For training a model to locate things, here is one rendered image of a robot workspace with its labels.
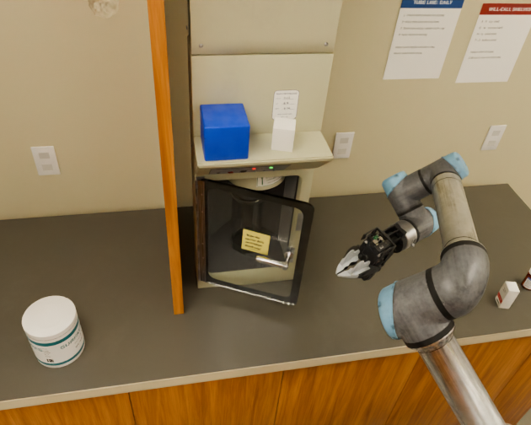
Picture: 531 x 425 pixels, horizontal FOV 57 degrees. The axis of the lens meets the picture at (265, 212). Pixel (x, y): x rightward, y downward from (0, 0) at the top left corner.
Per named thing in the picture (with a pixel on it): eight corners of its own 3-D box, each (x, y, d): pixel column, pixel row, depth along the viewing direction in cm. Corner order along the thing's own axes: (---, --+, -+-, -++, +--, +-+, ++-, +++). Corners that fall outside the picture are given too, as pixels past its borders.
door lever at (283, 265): (260, 250, 135) (260, 244, 134) (292, 259, 134) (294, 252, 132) (254, 264, 131) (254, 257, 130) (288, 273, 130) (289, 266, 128)
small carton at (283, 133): (272, 138, 119) (275, 116, 115) (293, 140, 119) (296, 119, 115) (270, 149, 115) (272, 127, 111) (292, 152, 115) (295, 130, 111)
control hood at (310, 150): (193, 169, 124) (192, 136, 117) (316, 162, 130) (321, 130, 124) (197, 198, 116) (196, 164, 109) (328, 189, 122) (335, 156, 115)
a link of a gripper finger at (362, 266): (342, 263, 118) (368, 249, 123) (335, 277, 122) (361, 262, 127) (351, 273, 117) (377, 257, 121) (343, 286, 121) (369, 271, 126)
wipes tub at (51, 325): (39, 330, 140) (25, 298, 130) (87, 325, 142) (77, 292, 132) (32, 372, 130) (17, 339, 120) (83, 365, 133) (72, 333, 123)
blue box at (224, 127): (200, 137, 117) (199, 104, 111) (241, 135, 119) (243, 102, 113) (204, 162, 110) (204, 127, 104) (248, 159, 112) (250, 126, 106)
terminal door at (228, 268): (201, 279, 152) (199, 176, 125) (297, 304, 147) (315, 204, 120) (200, 281, 151) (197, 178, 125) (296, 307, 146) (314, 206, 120)
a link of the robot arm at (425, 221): (414, 208, 143) (427, 234, 142) (388, 222, 137) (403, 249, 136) (432, 199, 136) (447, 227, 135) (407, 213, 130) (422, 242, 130)
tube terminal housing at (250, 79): (190, 234, 173) (181, 13, 122) (280, 226, 179) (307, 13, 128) (197, 288, 155) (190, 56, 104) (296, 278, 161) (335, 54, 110)
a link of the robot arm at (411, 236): (390, 231, 138) (411, 252, 134) (379, 238, 136) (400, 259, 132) (401, 214, 132) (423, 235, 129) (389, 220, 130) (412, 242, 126)
